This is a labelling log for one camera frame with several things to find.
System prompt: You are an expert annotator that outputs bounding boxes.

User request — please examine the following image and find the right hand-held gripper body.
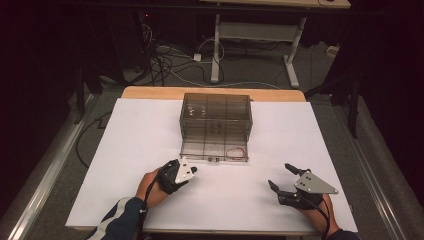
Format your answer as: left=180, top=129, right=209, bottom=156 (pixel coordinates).
left=277, top=169, right=340, bottom=211

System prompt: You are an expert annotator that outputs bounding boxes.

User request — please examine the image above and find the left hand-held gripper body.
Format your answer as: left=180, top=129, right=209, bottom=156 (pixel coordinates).
left=156, top=157, right=196, bottom=195

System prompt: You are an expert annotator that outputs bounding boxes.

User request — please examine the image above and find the thin red string loop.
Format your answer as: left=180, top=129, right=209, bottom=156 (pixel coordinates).
left=225, top=147, right=249, bottom=161

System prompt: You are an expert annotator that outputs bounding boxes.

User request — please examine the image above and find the smoky transparent drawer organizer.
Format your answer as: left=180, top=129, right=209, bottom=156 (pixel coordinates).
left=179, top=92, right=254, bottom=144

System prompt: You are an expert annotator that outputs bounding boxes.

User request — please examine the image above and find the person's left hand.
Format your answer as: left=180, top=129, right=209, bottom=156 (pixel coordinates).
left=135, top=168, right=169, bottom=209

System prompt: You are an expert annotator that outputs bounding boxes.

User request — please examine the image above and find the person's right hand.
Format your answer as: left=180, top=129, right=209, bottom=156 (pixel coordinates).
left=293, top=194, right=340, bottom=236

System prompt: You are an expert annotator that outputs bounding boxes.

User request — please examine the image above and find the white table mat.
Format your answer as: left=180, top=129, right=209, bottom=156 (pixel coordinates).
left=65, top=97, right=358, bottom=234

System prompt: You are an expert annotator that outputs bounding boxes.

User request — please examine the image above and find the black metal stand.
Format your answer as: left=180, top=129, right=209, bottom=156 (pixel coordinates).
left=303, top=66, right=363, bottom=140
left=73, top=63, right=105, bottom=125

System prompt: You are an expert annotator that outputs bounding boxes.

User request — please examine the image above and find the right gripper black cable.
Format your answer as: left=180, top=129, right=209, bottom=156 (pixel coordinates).
left=309, top=199, right=332, bottom=240

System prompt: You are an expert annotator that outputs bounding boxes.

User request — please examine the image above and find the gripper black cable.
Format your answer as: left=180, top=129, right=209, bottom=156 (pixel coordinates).
left=140, top=162, right=174, bottom=240
left=309, top=199, right=332, bottom=240

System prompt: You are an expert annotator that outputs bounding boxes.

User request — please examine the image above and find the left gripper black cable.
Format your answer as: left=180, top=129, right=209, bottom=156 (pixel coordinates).
left=140, top=162, right=174, bottom=240

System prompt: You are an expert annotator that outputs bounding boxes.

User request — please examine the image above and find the aluminium floor rail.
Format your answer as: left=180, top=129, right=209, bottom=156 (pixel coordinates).
left=333, top=99, right=409, bottom=240
left=6, top=94, right=98, bottom=240

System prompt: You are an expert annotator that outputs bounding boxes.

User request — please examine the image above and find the long white floor cable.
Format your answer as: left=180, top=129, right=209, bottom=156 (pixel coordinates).
left=166, top=64, right=283, bottom=90

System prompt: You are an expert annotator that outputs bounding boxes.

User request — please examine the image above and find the black floor cable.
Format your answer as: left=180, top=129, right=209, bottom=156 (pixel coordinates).
left=75, top=111, right=114, bottom=169

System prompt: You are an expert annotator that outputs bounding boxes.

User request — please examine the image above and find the tangle of black cables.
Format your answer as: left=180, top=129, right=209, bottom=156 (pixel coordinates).
left=138, top=19, right=228, bottom=87

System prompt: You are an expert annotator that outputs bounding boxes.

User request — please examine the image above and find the white frame desk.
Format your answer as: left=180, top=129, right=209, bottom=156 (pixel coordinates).
left=199, top=0, right=352, bottom=90

